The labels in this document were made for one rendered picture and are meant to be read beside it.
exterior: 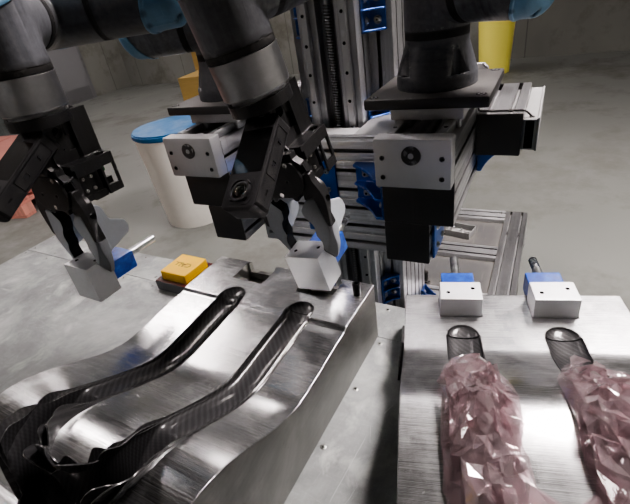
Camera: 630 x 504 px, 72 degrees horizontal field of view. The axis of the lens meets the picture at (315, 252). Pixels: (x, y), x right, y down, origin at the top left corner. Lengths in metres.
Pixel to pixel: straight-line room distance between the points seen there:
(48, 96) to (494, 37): 5.70
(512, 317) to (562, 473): 0.22
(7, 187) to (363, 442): 0.48
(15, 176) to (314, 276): 0.36
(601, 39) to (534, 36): 0.78
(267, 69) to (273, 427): 0.34
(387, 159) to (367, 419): 0.45
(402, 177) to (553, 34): 6.32
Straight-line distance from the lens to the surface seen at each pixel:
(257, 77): 0.46
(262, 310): 0.57
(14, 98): 0.60
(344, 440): 0.53
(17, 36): 0.60
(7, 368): 0.84
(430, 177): 0.79
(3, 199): 0.59
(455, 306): 0.58
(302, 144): 0.50
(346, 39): 1.02
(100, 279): 0.67
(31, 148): 0.61
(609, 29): 7.08
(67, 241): 0.69
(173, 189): 2.88
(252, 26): 0.46
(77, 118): 0.64
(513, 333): 0.57
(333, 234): 0.52
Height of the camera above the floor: 1.23
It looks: 31 degrees down
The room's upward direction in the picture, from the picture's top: 9 degrees counter-clockwise
